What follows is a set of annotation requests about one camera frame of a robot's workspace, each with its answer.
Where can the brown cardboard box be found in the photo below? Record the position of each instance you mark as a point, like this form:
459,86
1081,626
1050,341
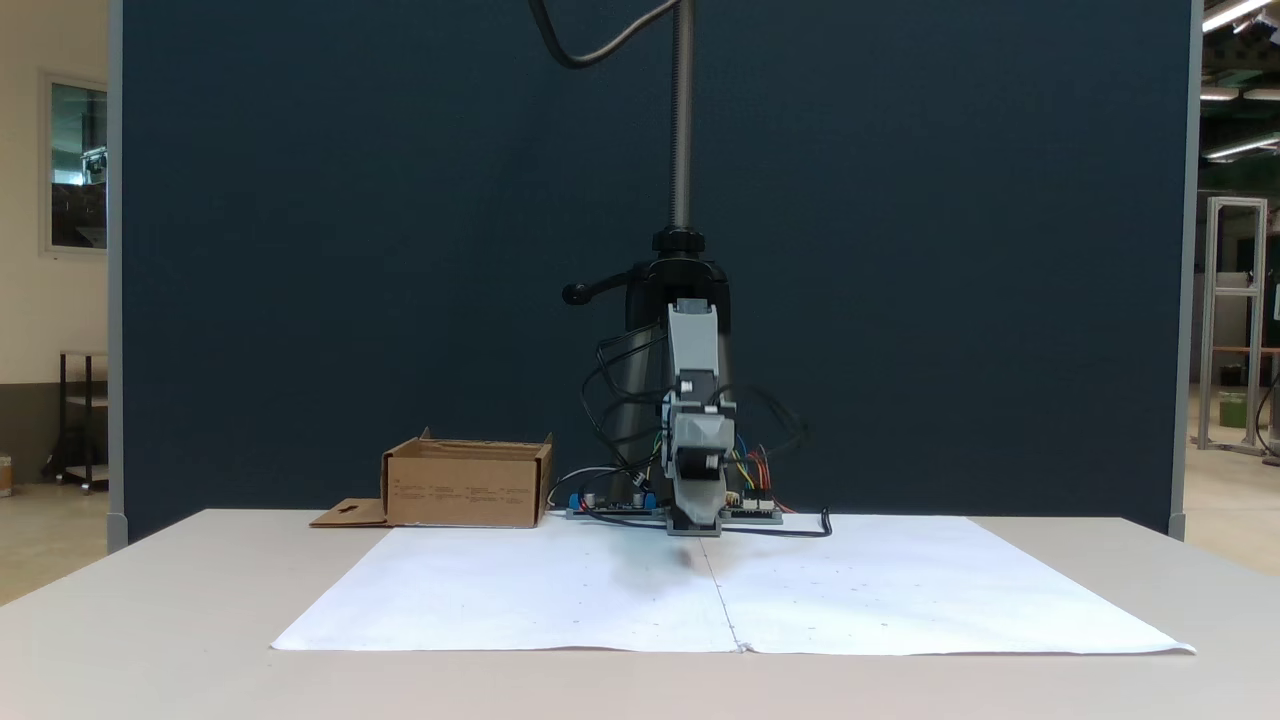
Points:
460,490

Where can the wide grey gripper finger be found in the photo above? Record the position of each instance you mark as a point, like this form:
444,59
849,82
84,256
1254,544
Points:
697,500

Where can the dark blue partition panel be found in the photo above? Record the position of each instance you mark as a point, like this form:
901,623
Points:
350,250

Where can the blue circuit board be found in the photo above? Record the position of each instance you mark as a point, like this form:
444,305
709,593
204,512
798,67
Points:
610,510

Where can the white paper sheet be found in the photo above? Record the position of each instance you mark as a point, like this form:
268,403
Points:
550,590

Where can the black cart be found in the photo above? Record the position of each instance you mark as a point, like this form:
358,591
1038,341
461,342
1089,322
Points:
82,420

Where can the aluminium frame rack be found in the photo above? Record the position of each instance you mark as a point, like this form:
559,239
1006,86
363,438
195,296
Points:
1235,290

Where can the framed wall window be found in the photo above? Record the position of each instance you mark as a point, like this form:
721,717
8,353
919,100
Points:
78,165

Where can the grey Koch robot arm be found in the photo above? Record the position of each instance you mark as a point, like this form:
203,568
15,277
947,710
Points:
693,340

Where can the black tripod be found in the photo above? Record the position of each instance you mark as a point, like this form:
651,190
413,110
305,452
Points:
682,150

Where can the ceiling light strip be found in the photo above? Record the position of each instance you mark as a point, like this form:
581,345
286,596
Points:
1220,93
1235,12
1240,148

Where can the green bin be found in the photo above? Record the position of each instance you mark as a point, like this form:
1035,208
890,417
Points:
1232,410

